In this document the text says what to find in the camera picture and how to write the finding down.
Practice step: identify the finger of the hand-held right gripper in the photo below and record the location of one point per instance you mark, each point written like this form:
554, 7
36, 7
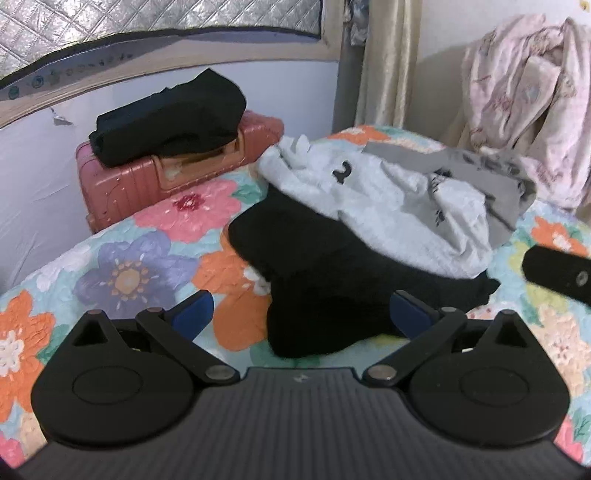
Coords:
558, 272

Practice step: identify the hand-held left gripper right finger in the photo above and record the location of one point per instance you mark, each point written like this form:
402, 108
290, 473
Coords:
411, 314

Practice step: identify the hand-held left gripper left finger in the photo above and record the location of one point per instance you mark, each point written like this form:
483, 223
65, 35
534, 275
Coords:
194, 314

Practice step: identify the black garment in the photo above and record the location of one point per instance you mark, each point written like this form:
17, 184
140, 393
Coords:
323, 277

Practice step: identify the white sweatshirt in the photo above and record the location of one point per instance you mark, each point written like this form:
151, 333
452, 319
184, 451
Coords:
392, 217

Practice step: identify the floral bedspread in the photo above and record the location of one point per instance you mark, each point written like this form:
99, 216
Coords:
129, 277

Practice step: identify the pink suitcase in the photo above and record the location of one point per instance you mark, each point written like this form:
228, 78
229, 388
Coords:
129, 194

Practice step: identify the grey garment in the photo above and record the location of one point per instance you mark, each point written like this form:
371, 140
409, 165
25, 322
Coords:
461, 161

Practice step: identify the pink printed blanket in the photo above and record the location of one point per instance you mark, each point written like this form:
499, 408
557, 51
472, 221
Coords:
521, 92

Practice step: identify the beige curtain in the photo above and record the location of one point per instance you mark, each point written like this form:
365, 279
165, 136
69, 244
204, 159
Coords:
388, 64

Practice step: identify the silver quilted window cover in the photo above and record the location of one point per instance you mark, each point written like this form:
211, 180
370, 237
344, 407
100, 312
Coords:
115, 23

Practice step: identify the beige window frame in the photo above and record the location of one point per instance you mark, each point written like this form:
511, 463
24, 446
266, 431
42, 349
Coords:
277, 55

